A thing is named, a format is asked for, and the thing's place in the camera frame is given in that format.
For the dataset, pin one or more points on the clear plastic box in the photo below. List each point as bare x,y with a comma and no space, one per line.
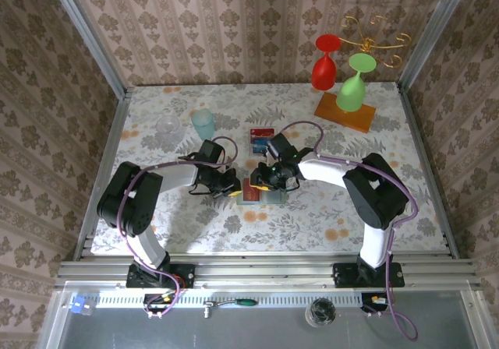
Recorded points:
249,152

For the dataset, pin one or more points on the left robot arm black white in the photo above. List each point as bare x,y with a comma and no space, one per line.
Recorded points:
130,201

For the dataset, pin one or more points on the floral tablecloth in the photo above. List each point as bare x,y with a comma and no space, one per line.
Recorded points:
273,240

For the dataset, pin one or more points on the teal frosted cup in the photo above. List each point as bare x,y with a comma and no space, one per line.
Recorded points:
202,125

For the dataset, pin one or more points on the clear glass cup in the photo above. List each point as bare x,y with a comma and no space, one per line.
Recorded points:
168,125

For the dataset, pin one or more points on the wooden base board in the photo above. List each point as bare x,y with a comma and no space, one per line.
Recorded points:
351,119

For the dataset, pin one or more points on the green wine glass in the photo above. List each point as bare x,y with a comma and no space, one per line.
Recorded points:
351,94

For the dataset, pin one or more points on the red wine glass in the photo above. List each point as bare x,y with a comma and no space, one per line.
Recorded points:
323,72

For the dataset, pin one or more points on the black power connector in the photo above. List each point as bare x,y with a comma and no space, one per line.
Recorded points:
370,301
156,300

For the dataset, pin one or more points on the clear glass jar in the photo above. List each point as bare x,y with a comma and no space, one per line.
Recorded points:
320,313

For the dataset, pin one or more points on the grey metal shelf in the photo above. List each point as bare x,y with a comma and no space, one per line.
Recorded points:
234,333

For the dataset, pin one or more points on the blue connector plug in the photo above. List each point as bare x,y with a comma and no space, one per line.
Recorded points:
80,305

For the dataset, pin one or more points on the aluminium front rail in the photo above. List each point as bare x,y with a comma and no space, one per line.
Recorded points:
265,273

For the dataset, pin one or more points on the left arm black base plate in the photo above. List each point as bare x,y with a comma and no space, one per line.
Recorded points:
183,275

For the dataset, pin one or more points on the aluminium side rail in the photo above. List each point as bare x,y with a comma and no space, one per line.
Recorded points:
418,138
112,138

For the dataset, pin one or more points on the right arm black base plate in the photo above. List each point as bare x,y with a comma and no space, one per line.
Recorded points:
345,277

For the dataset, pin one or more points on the aluminium frame post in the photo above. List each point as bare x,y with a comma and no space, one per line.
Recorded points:
433,33
89,33

